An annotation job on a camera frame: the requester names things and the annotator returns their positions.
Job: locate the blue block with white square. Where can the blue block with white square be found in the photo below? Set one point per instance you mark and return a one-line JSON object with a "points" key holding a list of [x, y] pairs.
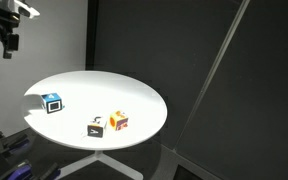
{"points": [[52, 104]]}

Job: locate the grey metal partition strip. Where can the grey metal partition strip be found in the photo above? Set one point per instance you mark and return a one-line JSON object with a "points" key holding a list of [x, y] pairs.
{"points": [[214, 66]]}

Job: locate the white table base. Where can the white table base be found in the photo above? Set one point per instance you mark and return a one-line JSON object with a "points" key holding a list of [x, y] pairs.
{"points": [[99, 156]]}

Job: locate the black vertical post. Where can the black vertical post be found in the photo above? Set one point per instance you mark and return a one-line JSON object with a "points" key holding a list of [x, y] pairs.
{"points": [[91, 33]]}

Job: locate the orange colourful picture block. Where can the orange colourful picture block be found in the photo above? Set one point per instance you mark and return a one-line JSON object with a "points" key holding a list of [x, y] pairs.
{"points": [[118, 122]]}

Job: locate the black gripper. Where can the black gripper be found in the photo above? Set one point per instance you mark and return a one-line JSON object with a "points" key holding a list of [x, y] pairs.
{"points": [[0, 20]]}

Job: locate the black white letter A block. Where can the black white letter A block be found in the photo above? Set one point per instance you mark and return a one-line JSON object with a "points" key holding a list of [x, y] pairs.
{"points": [[95, 131]]}

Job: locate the dark partition panel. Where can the dark partition panel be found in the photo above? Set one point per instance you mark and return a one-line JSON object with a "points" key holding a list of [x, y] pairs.
{"points": [[157, 40], [257, 100]]}

